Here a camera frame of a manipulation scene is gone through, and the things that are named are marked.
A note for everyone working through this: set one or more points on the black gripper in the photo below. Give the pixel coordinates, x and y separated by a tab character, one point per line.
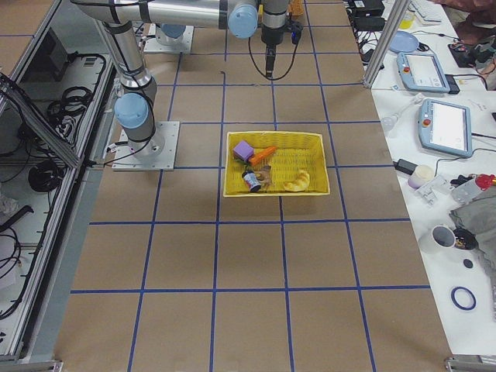
272	36

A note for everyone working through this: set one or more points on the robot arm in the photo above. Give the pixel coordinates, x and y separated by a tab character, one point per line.
169	33
170	22

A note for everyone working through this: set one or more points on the brown wicker basket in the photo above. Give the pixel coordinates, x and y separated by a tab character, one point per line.
296	7

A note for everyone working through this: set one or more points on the purple foam block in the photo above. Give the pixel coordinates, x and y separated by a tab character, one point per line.
243	151

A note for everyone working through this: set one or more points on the yellow woven basket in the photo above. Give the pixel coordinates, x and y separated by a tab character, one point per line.
295	151

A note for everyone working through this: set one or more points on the orange toy carrot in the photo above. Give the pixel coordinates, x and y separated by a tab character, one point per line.
263	154

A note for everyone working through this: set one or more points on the brown toy animal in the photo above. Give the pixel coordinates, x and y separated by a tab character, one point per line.
263	175

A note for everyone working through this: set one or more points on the small labelled bottle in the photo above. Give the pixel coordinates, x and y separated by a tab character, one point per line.
251	181

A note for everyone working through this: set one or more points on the light blue plate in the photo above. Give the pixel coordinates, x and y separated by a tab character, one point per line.
404	42

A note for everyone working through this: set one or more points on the toy croissant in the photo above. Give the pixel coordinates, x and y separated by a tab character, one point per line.
299	184

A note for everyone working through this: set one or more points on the far teach pendant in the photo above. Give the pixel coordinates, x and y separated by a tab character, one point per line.
422	72

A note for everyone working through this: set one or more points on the teach pendant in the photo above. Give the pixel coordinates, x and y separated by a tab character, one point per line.
445	127
422	72

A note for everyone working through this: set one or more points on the black power adapter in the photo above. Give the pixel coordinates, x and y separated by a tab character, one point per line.
404	166

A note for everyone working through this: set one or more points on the near teach pendant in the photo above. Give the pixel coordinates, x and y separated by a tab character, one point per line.
445	127

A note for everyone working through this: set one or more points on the white purple cup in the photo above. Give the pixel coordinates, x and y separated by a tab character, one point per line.
421	175

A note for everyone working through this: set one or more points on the white mug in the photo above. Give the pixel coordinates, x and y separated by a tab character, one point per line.
437	239

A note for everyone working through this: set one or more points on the grey cloth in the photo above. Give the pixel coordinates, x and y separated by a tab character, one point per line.
478	217

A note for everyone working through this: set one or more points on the black bowl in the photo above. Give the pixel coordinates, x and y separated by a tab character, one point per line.
464	239

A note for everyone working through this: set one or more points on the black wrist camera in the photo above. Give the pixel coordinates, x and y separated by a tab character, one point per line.
295	29

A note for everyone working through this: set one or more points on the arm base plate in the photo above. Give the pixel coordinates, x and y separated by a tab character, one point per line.
157	154
156	41

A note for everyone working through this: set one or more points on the aluminium frame post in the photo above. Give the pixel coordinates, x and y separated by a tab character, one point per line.
398	10

